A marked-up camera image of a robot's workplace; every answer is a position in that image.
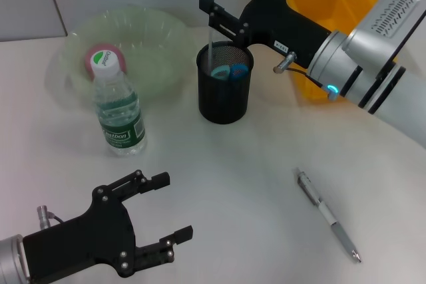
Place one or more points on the white grey pen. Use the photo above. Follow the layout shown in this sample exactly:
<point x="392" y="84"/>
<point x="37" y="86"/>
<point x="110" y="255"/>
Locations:
<point x="333" y="221"/>

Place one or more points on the pink peach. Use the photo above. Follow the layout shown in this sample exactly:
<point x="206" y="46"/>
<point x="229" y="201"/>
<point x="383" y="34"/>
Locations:
<point x="87" y="61"/>

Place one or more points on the translucent green fruit plate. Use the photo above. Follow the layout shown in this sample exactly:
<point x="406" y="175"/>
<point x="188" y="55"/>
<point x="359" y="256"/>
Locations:
<point x="156" y="48"/>

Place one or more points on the clear plastic ruler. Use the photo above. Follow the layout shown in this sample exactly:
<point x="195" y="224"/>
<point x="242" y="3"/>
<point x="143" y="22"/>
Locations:
<point x="211" y="48"/>

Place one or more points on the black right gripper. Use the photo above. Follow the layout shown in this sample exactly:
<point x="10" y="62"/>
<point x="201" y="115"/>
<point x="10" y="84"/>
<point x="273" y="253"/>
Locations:
<point x="283" y="24"/>

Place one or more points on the black mesh pen holder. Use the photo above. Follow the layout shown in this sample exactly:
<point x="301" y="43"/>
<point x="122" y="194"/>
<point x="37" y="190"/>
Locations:
<point x="223" y="104"/>

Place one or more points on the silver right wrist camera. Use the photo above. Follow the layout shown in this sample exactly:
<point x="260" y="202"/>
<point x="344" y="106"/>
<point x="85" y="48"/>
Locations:
<point x="386" y="24"/>

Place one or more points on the clear green-label water bottle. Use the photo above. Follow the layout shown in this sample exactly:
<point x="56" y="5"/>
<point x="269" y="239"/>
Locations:
<point x="123" y="121"/>

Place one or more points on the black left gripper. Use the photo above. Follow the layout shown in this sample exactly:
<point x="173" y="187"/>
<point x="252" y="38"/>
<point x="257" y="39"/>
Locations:
<point x="83" y="240"/>

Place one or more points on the blue scissors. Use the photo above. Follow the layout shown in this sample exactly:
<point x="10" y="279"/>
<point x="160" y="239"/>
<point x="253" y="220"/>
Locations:
<point x="236" y="71"/>

